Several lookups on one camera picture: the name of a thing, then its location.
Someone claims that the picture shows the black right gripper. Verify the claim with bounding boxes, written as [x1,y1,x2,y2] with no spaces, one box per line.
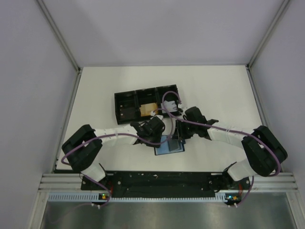
[172,118,197,140]

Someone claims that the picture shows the black credit card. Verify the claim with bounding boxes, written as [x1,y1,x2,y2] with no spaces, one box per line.
[168,140,181,152]

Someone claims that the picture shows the blue leather card holder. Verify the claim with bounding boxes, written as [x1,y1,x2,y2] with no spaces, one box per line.
[154,139,185,156]

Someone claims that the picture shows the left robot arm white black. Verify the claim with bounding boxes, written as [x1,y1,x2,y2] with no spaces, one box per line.
[61,116,165,189]

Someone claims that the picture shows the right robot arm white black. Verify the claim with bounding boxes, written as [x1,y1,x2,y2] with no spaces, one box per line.
[176,107,288,189]

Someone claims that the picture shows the black three-compartment tray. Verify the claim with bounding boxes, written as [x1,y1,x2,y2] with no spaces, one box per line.
[114,84,181,125]

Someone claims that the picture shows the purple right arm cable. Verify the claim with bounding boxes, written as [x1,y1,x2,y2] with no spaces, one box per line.
[162,91,281,208]

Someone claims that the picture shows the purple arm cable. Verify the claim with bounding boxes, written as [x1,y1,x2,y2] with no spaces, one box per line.
[61,108,174,209]
[162,91,281,208]

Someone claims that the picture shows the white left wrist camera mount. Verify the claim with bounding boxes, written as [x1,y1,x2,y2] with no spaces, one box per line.
[150,111,163,120]

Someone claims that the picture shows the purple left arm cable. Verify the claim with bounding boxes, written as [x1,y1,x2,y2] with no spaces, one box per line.
[61,108,174,209]

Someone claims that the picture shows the aluminium frame rail right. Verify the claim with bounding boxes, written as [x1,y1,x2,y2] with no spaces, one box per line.
[245,0,290,174]

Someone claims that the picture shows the aluminium frame rail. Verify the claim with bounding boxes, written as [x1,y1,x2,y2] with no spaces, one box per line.
[245,0,290,174]
[35,0,83,175]
[38,173,298,193]

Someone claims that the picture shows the white slotted cable duct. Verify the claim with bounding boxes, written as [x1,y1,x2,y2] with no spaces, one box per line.
[48,192,227,203]

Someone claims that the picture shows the aluminium front frame rail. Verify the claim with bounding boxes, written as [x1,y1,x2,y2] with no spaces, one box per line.
[38,173,298,193]

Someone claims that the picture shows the aluminium frame rail left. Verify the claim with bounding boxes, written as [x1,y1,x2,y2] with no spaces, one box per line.
[35,0,83,175]

